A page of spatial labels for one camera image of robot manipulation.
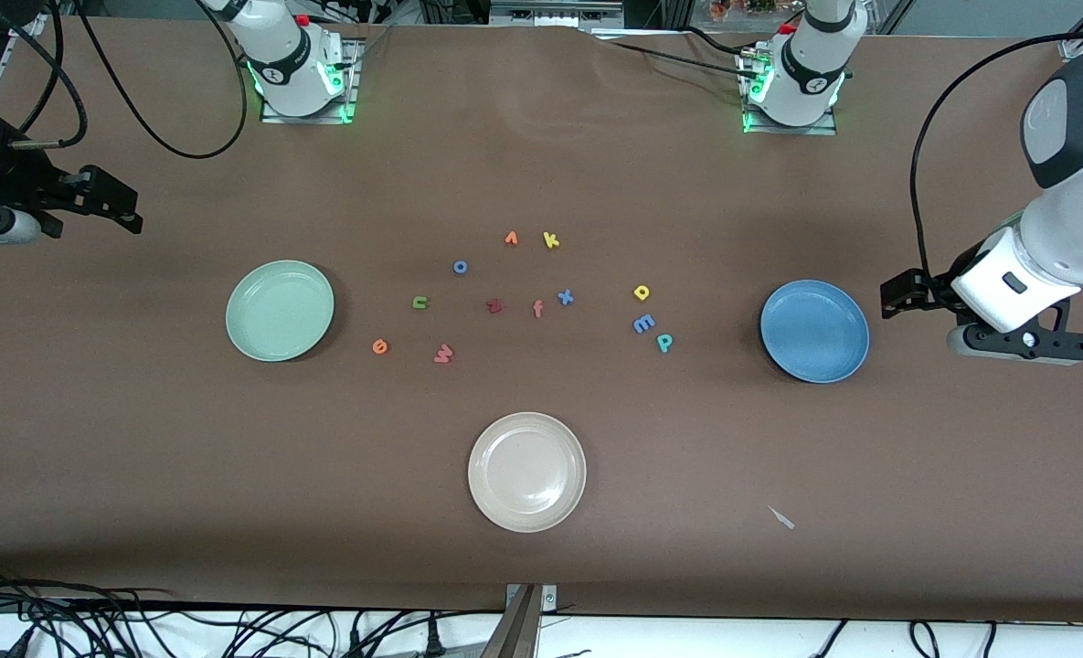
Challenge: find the blue plate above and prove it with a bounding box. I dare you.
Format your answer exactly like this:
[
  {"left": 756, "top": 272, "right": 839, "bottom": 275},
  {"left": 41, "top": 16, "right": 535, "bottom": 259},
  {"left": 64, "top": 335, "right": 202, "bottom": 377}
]
[{"left": 760, "top": 280, "right": 870, "bottom": 384}]

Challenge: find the beige plate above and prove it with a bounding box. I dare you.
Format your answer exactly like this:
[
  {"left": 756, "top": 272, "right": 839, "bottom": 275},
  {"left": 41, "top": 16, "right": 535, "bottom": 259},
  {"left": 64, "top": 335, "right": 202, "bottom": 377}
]
[{"left": 468, "top": 412, "right": 588, "bottom": 534}]

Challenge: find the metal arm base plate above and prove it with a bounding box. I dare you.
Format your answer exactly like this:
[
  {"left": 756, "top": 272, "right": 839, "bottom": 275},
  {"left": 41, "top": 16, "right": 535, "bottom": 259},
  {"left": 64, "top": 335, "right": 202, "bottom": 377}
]
[
  {"left": 260, "top": 37, "right": 361, "bottom": 124},
  {"left": 742, "top": 50, "right": 839, "bottom": 136}
]

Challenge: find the black table cable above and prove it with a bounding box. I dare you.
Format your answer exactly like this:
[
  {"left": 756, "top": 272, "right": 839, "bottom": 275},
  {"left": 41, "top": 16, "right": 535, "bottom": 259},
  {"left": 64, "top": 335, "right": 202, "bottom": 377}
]
[{"left": 587, "top": 26, "right": 766, "bottom": 83}]

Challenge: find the grey power strip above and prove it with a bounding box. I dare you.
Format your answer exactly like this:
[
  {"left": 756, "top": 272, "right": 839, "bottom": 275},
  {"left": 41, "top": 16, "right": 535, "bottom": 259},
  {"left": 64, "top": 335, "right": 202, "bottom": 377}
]
[{"left": 489, "top": 0, "right": 624, "bottom": 27}]

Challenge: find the metal table bracket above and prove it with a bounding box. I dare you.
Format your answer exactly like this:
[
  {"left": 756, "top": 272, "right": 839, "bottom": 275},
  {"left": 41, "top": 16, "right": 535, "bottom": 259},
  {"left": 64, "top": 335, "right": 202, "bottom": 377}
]
[{"left": 482, "top": 583, "right": 558, "bottom": 658}]

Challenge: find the green plate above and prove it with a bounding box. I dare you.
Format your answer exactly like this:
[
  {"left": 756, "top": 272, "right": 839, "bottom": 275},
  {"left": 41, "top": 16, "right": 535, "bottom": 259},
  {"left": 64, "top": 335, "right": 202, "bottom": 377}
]
[{"left": 226, "top": 260, "right": 335, "bottom": 363}]

